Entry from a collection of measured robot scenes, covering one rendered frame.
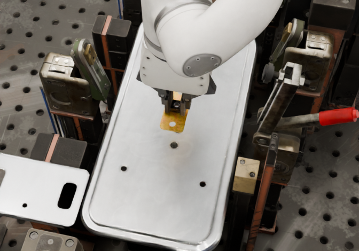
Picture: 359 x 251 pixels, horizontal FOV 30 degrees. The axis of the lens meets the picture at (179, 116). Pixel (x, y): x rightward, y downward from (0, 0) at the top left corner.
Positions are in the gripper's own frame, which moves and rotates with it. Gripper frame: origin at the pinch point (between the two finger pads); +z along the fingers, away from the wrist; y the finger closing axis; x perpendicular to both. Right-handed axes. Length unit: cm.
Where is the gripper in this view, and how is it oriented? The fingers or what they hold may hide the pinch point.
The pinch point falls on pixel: (176, 99)
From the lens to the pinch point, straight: 103.7
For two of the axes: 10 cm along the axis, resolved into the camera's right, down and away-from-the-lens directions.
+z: 0.1, 5.1, 8.6
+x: -2.2, 8.4, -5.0
